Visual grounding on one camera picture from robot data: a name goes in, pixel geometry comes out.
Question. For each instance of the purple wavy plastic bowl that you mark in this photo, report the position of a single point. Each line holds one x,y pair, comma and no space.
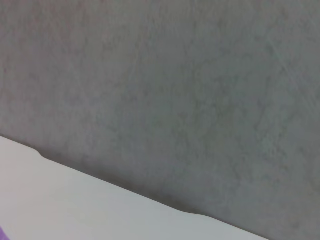
3,235

